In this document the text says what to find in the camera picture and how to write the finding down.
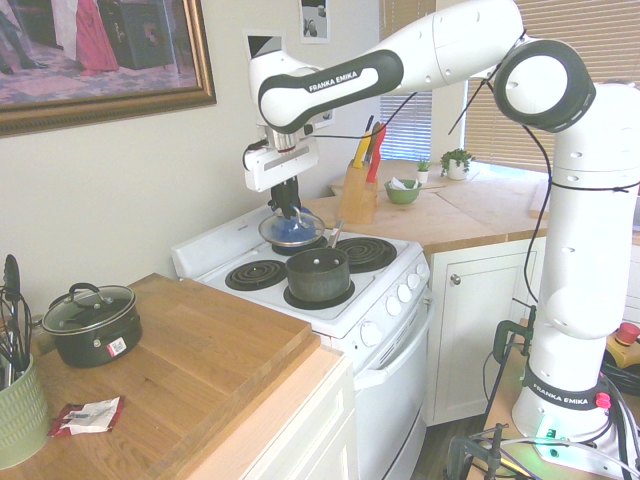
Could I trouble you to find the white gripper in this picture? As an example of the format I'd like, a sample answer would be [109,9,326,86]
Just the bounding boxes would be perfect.
[243,141,321,221]

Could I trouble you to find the glass lid with metal handle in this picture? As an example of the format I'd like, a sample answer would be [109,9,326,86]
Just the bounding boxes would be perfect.
[258,207,327,250]

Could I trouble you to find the bushy plant in white pot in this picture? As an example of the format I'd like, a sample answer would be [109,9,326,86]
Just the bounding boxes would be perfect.
[439,148,476,181]

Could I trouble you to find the black stock pot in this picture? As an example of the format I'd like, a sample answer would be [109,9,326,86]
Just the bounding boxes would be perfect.
[43,304,144,369]

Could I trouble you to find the wooden knife block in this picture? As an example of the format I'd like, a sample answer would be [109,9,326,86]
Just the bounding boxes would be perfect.
[337,160,380,225]

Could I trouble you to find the black coil burner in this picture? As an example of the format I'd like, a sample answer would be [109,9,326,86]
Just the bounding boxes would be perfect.
[224,259,289,292]
[333,237,399,274]

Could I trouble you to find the dark grey saucepan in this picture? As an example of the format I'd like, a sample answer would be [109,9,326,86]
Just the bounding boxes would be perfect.
[284,218,350,303]

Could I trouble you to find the green bowl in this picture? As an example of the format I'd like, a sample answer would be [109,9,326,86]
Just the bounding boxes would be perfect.
[383,178,423,206]

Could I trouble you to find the narrow wooden window blind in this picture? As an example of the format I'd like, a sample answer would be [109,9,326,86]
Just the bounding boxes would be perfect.
[378,0,436,162]

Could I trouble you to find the large grey paper print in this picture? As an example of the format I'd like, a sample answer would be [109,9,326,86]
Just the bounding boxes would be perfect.
[243,28,287,65]

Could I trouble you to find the thick wooden butcher board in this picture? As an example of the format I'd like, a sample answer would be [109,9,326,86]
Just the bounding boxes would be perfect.
[0,272,321,480]

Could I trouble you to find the gold framed painting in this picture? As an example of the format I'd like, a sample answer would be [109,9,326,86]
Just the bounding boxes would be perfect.
[0,0,218,139]

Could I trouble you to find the white cabinet with knob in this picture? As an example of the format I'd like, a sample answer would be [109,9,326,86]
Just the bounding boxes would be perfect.
[423,234,549,427]

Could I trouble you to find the white electric stove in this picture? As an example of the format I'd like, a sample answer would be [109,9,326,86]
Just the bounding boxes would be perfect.
[170,204,435,480]

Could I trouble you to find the white panelled cabinet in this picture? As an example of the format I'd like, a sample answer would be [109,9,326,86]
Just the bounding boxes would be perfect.
[239,349,359,480]

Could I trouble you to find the green screw clamp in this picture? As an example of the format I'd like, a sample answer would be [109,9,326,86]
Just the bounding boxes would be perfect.
[493,304,539,361]

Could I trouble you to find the red and white wrapper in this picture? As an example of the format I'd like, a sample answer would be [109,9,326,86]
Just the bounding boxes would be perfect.
[47,396,125,439]

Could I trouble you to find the black screw clamp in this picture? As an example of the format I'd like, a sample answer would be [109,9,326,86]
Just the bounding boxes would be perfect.
[446,422,506,480]

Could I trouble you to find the green ribbed utensil crock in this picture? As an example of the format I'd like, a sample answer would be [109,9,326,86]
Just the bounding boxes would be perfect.
[0,352,50,457]

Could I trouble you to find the wide wooden window blind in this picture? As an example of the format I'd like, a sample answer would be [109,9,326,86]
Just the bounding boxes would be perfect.
[462,0,640,174]

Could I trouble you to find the red emergency stop button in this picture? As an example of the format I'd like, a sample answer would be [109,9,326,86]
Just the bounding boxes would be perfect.
[607,322,640,364]

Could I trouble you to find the blue kettle with black handle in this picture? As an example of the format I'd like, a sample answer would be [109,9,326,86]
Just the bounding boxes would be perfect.
[268,197,315,239]

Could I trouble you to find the yellow handled knife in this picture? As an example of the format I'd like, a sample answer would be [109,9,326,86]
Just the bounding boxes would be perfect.
[352,132,373,170]

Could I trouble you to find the glass lid with black handle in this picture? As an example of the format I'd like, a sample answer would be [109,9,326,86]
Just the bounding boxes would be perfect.
[42,282,137,335]

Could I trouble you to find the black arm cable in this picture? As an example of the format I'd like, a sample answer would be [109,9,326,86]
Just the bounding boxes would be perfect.
[312,29,640,305]

